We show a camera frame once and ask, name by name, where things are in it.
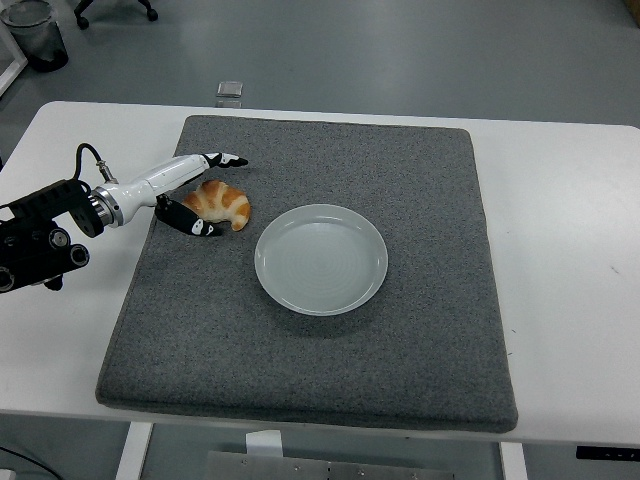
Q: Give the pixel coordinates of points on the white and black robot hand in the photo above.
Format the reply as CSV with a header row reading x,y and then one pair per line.
x,y
165,177

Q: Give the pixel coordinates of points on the golden croissant bread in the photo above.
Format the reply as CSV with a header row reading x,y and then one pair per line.
x,y
227,200

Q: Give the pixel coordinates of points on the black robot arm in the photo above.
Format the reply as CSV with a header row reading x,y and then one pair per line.
x,y
45,202

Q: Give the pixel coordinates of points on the pale grey round plate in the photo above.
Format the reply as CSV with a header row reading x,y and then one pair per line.
x,y
320,260

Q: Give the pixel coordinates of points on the grey metal plate with screws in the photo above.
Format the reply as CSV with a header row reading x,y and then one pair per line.
x,y
300,467

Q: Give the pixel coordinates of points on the small clear box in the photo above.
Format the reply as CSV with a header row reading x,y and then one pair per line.
x,y
230,90

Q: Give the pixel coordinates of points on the black office chair base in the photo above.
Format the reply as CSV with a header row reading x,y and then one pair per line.
x,y
82,19

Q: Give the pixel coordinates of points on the black mesh trash bin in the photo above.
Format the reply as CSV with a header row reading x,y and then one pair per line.
x,y
37,37

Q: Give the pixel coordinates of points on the grey felt table mat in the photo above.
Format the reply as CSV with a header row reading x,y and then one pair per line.
x,y
350,360

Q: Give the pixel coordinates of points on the white table leg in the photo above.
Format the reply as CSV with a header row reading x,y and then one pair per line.
x,y
132,452
513,462

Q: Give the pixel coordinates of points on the black table control panel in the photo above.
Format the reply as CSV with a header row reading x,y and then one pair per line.
x,y
607,452

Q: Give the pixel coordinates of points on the white metal frame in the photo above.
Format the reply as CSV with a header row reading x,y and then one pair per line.
x,y
20,62

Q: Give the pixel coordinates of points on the white bracket under table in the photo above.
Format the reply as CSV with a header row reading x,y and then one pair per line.
x,y
264,444

